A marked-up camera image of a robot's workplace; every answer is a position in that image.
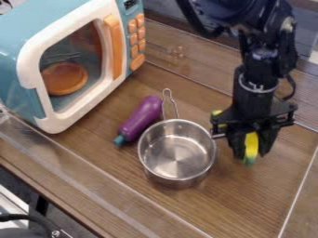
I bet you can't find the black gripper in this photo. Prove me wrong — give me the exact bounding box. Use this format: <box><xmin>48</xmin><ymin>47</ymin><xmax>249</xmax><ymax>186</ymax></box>
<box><xmin>210</xmin><ymin>66</ymin><xmax>298</xmax><ymax>160</ymax></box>

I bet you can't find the yellow toy banana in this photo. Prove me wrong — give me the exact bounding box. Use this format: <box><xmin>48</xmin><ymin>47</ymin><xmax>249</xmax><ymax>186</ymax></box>
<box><xmin>211</xmin><ymin>120</ymin><xmax>258</xmax><ymax>165</ymax></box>

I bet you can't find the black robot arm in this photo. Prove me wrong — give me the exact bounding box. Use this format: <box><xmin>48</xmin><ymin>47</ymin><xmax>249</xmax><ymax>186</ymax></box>
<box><xmin>177</xmin><ymin>0</ymin><xmax>298</xmax><ymax>165</ymax></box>

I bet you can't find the silver metal pot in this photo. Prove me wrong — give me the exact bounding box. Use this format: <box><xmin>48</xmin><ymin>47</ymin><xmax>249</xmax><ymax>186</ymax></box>
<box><xmin>138</xmin><ymin>88</ymin><xmax>217</xmax><ymax>188</ymax></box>

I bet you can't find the purple toy eggplant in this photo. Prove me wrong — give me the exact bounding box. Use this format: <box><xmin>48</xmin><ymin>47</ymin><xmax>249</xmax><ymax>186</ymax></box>
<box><xmin>114</xmin><ymin>96</ymin><xmax>163</xmax><ymax>146</ymax></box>

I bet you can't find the orange microwave turntable plate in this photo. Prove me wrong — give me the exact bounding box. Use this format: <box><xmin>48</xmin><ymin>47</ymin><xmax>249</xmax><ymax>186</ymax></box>
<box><xmin>42</xmin><ymin>62</ymin><xmax>88</xmax><ymax>96</ymax></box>

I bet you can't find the blue white toy microwave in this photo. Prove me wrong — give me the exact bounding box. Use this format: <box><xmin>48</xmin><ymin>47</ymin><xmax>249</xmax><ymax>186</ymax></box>
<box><xmin>0</xmin><ymin>0</ymin><xmax>147</xmax><ymax>134</ymax></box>

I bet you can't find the black cable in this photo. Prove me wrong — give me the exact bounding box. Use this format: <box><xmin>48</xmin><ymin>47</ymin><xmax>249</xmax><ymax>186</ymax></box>
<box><xmin>0</xmin><ymin>213</ymin><xmax>54</xmax><ymax>238</ymax></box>

